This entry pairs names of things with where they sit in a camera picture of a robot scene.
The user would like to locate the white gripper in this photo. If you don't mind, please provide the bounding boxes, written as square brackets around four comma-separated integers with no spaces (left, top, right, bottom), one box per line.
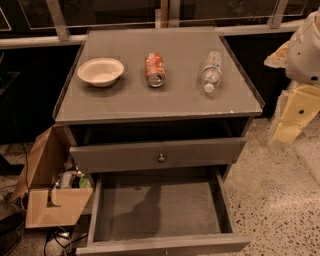
[264,20,320,143]

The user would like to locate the clear plastic water bottle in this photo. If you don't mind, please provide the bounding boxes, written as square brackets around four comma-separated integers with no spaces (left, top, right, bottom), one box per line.
[201,50,223,94]

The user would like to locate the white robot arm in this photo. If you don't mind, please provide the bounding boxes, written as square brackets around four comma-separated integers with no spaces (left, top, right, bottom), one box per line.
[264,10,320,143]

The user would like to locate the grey drawer cabinet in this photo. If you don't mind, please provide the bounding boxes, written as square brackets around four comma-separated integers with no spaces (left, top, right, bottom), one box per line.
[52,27,266,183]

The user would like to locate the grey open middle drawer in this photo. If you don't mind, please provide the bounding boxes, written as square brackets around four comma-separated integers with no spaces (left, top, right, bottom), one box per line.
[76,167,250,256]

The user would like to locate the grey top drawer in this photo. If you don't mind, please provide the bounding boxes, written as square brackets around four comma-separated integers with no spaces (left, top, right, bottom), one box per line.
[70,137,246,173]

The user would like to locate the orange soda can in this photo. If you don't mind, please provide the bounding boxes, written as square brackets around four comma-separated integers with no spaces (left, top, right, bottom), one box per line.
[145,53,166,88]

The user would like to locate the white paper bowl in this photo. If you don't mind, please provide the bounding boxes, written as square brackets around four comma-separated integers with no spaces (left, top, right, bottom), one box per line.
[77,58,124,88]

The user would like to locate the clutter inside cardboard box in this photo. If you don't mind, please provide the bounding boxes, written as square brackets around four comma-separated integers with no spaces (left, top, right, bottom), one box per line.
[53,156,91,189]

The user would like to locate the metal railing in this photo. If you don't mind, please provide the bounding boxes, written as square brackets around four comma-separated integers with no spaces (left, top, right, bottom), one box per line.
[0,0,320,49]

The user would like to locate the open cardboard box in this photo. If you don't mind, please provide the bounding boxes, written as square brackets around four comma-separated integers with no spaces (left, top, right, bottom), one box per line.
[10,125,93,228]

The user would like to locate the black floor cables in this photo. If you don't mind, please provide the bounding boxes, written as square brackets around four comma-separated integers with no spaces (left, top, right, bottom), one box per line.
[43,226,88,256]

